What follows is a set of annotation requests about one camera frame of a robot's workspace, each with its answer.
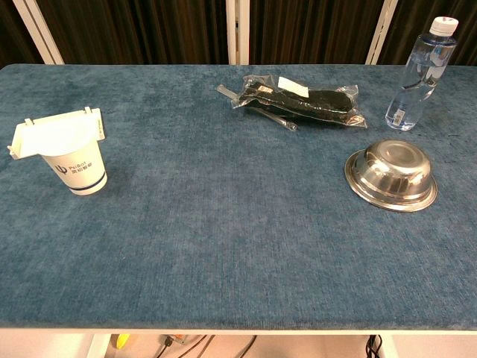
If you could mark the white plastic tray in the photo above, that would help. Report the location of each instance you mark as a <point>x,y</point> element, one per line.
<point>25,138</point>

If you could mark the white printed paper cup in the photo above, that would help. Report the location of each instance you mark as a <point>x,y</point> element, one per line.
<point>80,173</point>

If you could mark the blue table cloth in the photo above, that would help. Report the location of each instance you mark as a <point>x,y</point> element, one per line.
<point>223,231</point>

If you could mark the black item in plastic bag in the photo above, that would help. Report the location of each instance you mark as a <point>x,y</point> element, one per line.
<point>316,103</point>

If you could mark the stainless steel bowl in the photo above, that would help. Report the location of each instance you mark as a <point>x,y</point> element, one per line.
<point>391,177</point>

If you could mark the white table leg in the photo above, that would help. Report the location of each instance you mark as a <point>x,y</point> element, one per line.
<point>98,347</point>
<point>389,347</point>

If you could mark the clear water bottle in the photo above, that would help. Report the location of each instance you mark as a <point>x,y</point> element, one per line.
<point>417,84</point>

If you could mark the small yellow object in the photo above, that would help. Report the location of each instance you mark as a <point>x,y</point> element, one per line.
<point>122,340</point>

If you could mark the white partition post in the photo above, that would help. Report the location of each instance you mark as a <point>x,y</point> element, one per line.
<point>381,33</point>
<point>237,33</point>
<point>41,33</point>

